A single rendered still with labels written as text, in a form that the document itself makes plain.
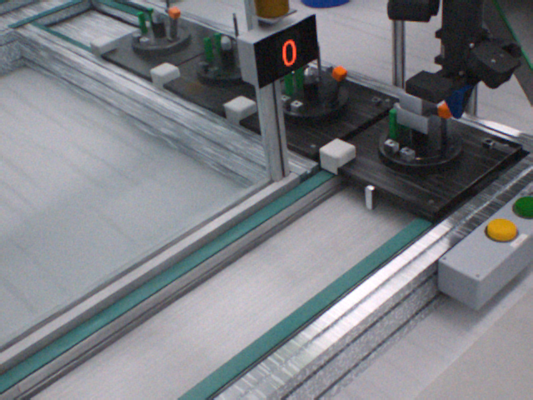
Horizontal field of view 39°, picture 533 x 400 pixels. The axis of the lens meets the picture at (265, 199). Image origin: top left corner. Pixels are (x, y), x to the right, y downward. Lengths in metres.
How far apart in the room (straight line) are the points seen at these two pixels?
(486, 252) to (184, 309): 0.44
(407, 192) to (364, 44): 0.79
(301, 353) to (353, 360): 0.10
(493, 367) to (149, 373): 0.47
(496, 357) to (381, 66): 0.90
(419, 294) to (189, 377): 0.34
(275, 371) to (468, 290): 0.30
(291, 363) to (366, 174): 0.40
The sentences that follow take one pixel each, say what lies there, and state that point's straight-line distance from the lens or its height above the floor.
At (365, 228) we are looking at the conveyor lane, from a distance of 1.22.
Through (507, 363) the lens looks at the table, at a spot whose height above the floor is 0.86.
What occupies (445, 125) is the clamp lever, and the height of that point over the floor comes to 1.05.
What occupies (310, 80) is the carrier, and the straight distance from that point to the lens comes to 1.41.
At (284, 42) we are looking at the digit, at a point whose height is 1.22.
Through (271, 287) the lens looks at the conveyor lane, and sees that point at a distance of 1.13.
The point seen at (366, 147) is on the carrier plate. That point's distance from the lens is 1.31.
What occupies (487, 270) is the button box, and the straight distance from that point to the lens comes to 1.09.
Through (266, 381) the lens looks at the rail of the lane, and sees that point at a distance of 0.95.
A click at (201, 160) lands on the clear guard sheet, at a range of 1.15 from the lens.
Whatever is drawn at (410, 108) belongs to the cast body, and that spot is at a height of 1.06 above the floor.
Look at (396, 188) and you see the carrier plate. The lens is 1.21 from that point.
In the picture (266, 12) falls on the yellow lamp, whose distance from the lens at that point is 1.09.
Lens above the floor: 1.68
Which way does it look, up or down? 36 degrees down
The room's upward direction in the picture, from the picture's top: 8 degrees counter-clockwise
